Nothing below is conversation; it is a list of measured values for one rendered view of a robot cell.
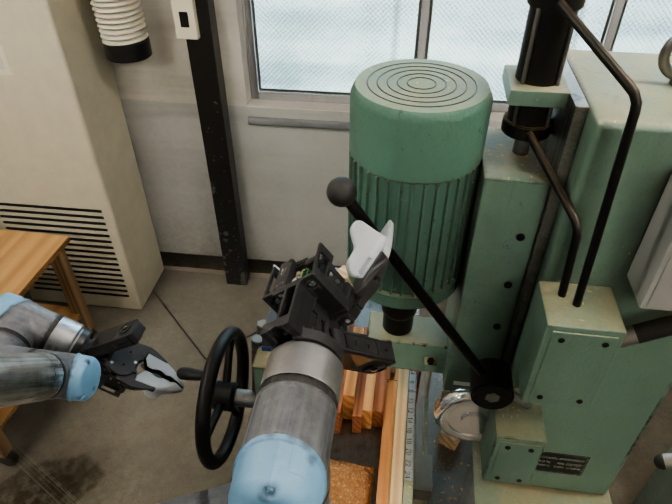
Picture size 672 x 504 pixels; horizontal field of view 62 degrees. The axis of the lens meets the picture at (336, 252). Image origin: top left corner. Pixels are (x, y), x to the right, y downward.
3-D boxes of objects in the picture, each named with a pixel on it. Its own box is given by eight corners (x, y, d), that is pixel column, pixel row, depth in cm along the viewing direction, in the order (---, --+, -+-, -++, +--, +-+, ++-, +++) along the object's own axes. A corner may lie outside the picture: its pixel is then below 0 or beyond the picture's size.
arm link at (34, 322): (-25, 338, 100) (4, 304, 106) (35, 364, 102) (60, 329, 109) (-20, 314, 95) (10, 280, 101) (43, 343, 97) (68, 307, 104)
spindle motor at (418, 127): (353, 234, 96) (358, 53, 76) (457, 242, 94) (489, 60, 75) (340, 306, 83) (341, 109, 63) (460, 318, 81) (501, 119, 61)
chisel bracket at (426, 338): (368, 341, 105) (370, 309, 100) (443, 349, 104) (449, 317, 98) (364, 372, 99) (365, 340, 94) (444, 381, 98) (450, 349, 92)
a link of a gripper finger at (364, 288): (390, 251, 62) (344, 313, 59) (398, 260, 62) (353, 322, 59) (364, 249, 66) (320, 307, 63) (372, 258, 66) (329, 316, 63)
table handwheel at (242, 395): (212, 481, 121) (241, 355, 137) (302, 493, 119) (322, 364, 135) (173, 449, 97) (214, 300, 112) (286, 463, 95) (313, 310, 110)
